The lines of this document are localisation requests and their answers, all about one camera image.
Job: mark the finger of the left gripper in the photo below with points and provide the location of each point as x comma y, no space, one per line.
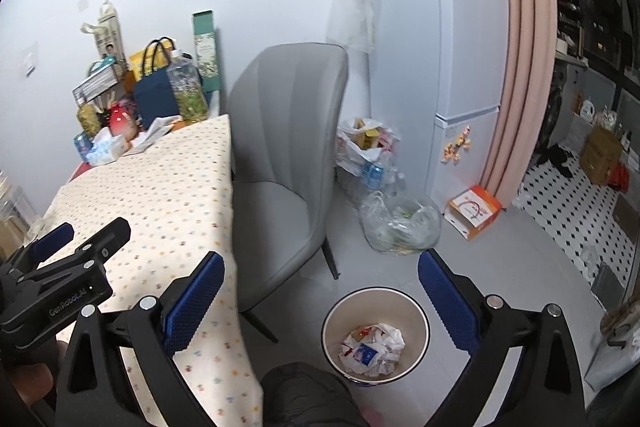
106,242
47,245

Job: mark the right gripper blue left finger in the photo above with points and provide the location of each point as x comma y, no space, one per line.
187,300

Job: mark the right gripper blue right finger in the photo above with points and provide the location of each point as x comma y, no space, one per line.
441,286

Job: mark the printed paper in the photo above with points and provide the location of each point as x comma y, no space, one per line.
386,339

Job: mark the blue tissue packet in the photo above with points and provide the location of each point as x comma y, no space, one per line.
365,354

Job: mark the small cardboard box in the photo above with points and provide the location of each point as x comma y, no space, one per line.
359,334

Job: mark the white round trash bin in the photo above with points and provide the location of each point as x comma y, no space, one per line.
373,305

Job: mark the white bag of trash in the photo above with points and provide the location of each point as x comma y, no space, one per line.
365,158

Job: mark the left hand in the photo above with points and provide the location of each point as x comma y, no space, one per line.
34,381

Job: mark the clear large water jug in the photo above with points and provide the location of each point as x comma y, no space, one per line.
18,217

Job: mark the floral tablecloth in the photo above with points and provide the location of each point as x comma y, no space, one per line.
177,199

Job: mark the blue tissue box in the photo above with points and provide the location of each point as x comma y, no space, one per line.
106,148

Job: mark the blue drink can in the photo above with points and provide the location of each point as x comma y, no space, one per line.
83,145

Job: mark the orange white box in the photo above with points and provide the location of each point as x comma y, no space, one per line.
472,211

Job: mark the clear plastic bag on floor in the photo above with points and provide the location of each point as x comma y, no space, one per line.
400,224

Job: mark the jar with yellow contents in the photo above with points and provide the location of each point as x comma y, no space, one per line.
89,120

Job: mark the papers on table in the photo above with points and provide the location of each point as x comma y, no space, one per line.
159,128

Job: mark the navy lunch bag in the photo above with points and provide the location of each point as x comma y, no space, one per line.
153,94

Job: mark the pink curtain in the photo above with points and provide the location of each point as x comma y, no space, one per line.
526,87

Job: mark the clear bottle with greens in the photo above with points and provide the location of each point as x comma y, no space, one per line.
186,85

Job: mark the yellow snack bag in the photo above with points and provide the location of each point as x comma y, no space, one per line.
137,56

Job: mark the paper tote bag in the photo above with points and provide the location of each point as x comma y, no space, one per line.
106,33

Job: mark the grey upholstered chair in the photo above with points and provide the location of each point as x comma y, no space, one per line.
283,114

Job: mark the green tall box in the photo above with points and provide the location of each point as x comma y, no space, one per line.
205,46

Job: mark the white refrigerator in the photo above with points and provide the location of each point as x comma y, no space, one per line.
436,72

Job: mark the black wire basket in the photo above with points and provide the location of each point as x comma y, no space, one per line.
101,76

